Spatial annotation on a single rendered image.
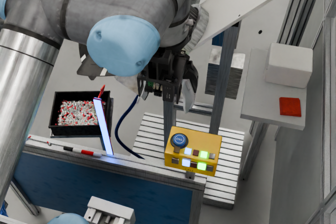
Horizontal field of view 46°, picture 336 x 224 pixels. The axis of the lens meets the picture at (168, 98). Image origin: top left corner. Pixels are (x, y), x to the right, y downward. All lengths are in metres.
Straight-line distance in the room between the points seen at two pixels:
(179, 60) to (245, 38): 2.39
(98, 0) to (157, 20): 0.07
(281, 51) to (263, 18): 1.62
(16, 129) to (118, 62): 0.15
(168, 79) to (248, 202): 1.73
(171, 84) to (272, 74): 1.01
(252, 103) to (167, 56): 1.01
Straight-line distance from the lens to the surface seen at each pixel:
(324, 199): 1.29
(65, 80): 2.82
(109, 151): 1.42
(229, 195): 2.24
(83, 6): 0.49
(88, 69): 1.28
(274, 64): 1.59
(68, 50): 3.01
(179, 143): 1.20
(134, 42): 0.45
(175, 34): 0.59
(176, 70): 0.66
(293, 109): 1.59
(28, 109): 0.52
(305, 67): 1.61
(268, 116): 1.57
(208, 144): 1.22
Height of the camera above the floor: 2.12
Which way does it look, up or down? 53 degrees down
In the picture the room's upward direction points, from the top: straight up
